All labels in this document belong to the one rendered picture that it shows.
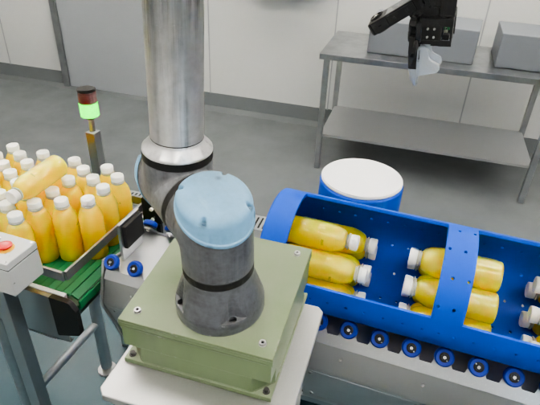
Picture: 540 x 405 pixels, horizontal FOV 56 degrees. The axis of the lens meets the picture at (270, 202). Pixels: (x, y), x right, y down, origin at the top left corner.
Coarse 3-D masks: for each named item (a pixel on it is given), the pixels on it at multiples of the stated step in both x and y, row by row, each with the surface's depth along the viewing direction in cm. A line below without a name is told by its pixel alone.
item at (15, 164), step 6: (6, 156) 170; (12, 156) 169; (12, 162) 170; (18, 162) 165; (36, 162) 167; (18, 168) 165; (0, 174) 159; (18, 174) 166; (0, 180) 159; (6, 180) 154; (0, 186) 151; (6, 186) 155
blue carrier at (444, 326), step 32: (288, 192) 124; (288, 224) 116; (352, 224) 136; (384, 224) 131; (416, 224) 127; (448, 224) 116; (384, 256) 136; (448, 256) 107; (512, 256) 124; (320, 288) 114; (384, 288) 134; (448, 288) 105; (512, 288) 127; (352, 320) 119; (384, 320) 113; (416, 320) 109; (448, 320) 106; (512, 320) 126; (480, 352) 109; (512, 352) 105
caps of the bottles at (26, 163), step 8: (8, 144) 170; (16, 144) 170; (0, 152) 165; (16, 152) 165; (24, 152) 165; (40, 152) 166; (48, 152) 167; (0, 160) 160; (8, 160) 161; (24, 160) 161; (32, 160) 161; (0, 168) 158; (24, 168) 160; (8, 176) 154; (16, 176) 156; (0, 192) 144
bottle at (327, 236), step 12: (300, 216) 124; (300, 228) 121; (312, 228) 121; (324, 228) 120; (336, 228) 120; (288, 240) 124; (300, 240) 122; (312, 240) 121; (324, 240) 120; (336, 240) 119; (348, 240) 119
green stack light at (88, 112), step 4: (80, 104) 173; (92, 104) 174; (96, 104) 175; (80, 108) 174; (84, 108) 173; (88, 108) 173; (92, 108) 174; (96, 108) 176; (80, 112) 175; (84, 112) 174; (88, 112) 174; (92, 112) 175; (96, 112) 176; (80, 116) 176; (84, 116) 175; (88, 116) 175; (92, 116) 175; (96, 116) 176
